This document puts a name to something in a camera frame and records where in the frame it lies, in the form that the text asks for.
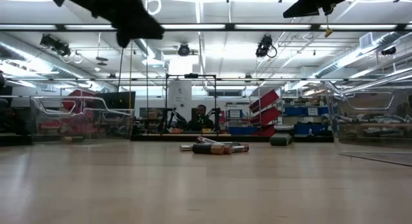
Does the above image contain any black background monitor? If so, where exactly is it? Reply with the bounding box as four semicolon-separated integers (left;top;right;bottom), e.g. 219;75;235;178
95;91;136;111

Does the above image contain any white round column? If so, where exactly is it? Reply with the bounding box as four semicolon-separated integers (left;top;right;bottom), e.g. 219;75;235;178
167;79;193;122

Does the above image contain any red cabinet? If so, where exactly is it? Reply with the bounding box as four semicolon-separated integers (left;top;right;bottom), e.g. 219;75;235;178
61;89;97;135

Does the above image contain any blue storage bin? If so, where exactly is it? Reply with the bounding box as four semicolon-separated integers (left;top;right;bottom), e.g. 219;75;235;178
294;122;334;136
227;126;260;136
283;106;330;117

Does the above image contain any red bin rack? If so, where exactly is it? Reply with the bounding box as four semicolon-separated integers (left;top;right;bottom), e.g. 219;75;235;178
248;88;283;137

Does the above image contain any person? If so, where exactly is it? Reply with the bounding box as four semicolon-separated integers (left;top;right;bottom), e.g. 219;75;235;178
188;104;215;132

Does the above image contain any clear plastic tray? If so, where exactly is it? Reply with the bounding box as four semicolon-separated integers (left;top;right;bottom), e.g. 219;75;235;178
324;80;412;169
30;95;135;144

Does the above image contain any white cable loop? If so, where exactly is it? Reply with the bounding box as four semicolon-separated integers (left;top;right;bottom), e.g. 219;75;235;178
146;0;163;16

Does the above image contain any black background stand frame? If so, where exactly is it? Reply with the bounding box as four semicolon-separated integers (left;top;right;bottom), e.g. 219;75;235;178
164;73;218;135

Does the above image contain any black aluminium table frame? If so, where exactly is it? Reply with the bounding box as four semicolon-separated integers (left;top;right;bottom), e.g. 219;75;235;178
0;133;335;147

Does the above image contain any black grey handheld camera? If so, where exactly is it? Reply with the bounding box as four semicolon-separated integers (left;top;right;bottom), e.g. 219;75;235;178
269;124;295;147

